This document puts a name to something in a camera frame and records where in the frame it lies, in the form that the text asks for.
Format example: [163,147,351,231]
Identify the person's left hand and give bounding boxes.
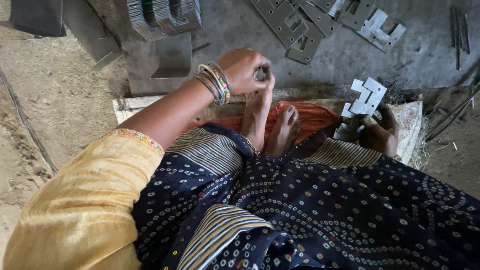
[217,47,275,95]

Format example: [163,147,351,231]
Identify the person's right hand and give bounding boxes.
[358,103,400,158]

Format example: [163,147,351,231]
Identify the bunch of shiny notched plates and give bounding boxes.
[333,77,388,142]

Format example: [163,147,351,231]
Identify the heap of metal shavings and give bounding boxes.
[377,77,413,106]

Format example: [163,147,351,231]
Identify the white woven sack mat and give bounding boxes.
[112,94,424,167]

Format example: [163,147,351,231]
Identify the person's bare foot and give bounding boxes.
[264,105,301,157]
[240,74,277,152]

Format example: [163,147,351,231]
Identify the set of metal bangles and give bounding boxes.
[194,61,232,107]

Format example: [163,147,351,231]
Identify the orange cloth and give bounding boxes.
[180,101,340,145]

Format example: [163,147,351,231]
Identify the grey notched metal plate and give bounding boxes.
[250,0,310,50]
[299,0,343,37]
[327,0,376,31]
[285,20,325,65]

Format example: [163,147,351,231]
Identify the silver bead anklet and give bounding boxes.
[240,134,261,156]

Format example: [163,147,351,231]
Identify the large grey steel base sheet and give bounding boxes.
[121,0,480,97]

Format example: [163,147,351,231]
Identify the shiny notched metal plate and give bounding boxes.
[356,9,407,54]

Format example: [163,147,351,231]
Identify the grey steel block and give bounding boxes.
[151,33,193,80]

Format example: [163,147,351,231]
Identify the bundle of thin metal rods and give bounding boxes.
[449,5,471,71]

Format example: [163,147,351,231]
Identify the dark blue dotted dress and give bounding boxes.
[131,123,480,270]

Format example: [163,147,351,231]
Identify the stack of grey metal plates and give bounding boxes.
[126,0,203,41]

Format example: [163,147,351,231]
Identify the bent grey steel sheet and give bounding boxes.
[62,0,123,73]

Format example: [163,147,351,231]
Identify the yellow sleeve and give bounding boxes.
[3,128,166,270]

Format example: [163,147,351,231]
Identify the dark box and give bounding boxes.
[0,0,67,38]

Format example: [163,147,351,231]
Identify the bundle of dark wires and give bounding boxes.
[425,84,480,142]

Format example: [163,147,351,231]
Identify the thin wire on ground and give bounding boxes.
[0,69,59,176]

